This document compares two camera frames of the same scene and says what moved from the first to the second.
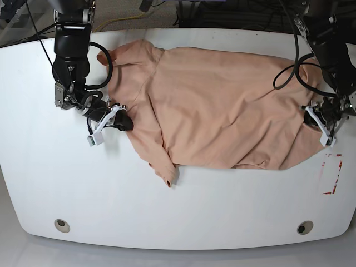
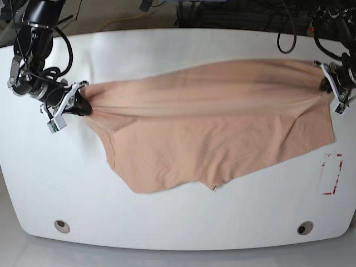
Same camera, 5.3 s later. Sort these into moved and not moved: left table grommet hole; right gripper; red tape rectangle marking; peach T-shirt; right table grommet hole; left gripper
Moved: right gripper; peach T-shirt; left gripper
Not moved: red tape rectangle marking; right table grommet hole; left table grommet hole
